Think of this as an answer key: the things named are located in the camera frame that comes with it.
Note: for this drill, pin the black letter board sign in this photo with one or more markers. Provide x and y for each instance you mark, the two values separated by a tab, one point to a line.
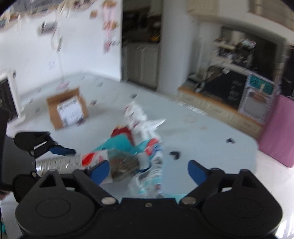
227	87

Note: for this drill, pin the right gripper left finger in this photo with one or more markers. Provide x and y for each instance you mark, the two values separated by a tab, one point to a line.
99	172

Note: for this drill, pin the teal snack wrapper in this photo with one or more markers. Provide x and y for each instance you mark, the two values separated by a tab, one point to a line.
140	165

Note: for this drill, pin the toy oven cardboard box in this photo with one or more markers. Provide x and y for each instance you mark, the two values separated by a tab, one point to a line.
257	98

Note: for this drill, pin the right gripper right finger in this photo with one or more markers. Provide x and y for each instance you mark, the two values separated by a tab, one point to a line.
197	172

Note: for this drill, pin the small cardboard box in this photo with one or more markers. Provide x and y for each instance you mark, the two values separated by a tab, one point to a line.
67	108

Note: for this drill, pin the pink covered cabinet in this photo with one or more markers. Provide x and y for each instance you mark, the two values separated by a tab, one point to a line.
276	139

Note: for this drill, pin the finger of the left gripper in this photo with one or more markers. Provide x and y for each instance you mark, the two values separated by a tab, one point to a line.
60	150

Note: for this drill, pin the clear plastic water bottle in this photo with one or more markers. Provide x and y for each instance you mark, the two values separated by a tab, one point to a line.
67	164

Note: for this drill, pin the white red plastic bag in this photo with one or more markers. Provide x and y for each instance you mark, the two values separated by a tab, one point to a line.
139	124

